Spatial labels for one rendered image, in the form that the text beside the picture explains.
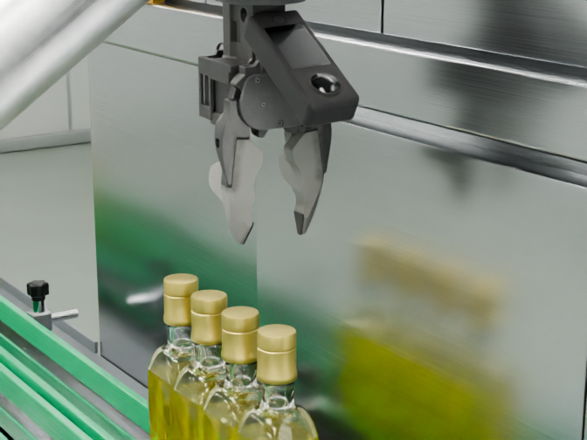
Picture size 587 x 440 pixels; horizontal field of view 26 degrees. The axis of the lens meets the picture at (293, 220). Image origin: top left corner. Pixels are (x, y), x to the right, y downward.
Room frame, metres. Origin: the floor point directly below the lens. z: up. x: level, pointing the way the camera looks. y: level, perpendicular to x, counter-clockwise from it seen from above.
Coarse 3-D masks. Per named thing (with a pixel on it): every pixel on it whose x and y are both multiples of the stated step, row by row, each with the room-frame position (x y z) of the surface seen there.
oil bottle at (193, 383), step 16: (192, 368) 1.12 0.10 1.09; (208, 368) 1.11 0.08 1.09; (224, 368) 1.12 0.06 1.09; (176, 384) 1.13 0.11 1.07; (192, 384) 1.10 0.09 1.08; (208, 384) 1.10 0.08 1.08; (176, 400) 1.12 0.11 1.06; (192, 400) 1.10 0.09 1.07; (176, 416) 1.13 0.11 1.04; (192, 416) 1.10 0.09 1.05; (176, 432) 1.13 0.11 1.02; (192, 432) 1.10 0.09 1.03
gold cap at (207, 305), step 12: (192, 300) 1.12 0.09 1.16; (204, 300) 1.11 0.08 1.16; (216, 300) 1.11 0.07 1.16; (192, 312) 1.12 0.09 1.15; (204, 312) 1.11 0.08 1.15; (216, 312) 1.11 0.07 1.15; (192, 324) 1.12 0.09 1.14; (204, 324) 1.11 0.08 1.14; (216, 324) 1.11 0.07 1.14; (192, 336) 1.12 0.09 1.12; (204, 336) 1.11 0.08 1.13; (216, 336) 1.11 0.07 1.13
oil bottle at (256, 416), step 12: (252, 408) 1.03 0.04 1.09; (264, 408) 1.02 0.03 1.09; (288, 408) 1.02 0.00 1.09; (300, 408) 1.03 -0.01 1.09; (240, 420) 1.04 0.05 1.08; (252, 420) 1.02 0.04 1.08; (264, 420) 1.01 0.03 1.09; (276, 420) 1.01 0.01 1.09; (288, 420) 1.01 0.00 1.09; (300, 420) 1.02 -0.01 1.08; (312, 420) 1.03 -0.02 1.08; (240, 432) 1.03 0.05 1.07; (252, 432) 1.02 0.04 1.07; (264, 432) 1.00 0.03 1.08; (276, 432) 1.00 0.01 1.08; (288, 432) 1.01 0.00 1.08; (300, 432) 1.01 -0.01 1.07; (312, 432) 1.02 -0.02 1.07
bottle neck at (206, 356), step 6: (198, 348) 1.12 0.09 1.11; (204, 348) 1.11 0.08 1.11; (210, 348) 1.11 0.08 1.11; (216, 348) 1.12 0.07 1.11; (198, 354) 1.12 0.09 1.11; (204, 354) 1.11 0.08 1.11; (210, 354) 1.11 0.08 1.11; (216, 354) 1.12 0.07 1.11; (198, 360) 1.12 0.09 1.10; (204, 360) 1.11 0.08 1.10; (210, 360) 1.11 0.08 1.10; (216, 360) 1.12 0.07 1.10; (222, 360) 1.12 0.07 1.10; (198, 366) 1.12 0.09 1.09; (204, 366) 1.11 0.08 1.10; (210, 366) 1.11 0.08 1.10; (216, 366) 1.11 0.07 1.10
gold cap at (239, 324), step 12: (228, 312) 1.08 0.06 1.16; (240, 312) 1.08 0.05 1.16; (252, 312) 1.08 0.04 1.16; (228, 324) 1.07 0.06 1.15; (240, 324) 1.06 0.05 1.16; (252, 324) 1.07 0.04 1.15; (228, 336) 1.07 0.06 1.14; (240, 336) 1.06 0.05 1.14; (252, 336) 1.07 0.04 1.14; (228, 348) 1.07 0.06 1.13; (240, 348) 1.06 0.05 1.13; (252, 348) 1.07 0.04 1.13; (228, 360) 1.07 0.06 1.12; (240, 360) 1.06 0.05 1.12; (252, 360) 1.07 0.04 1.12
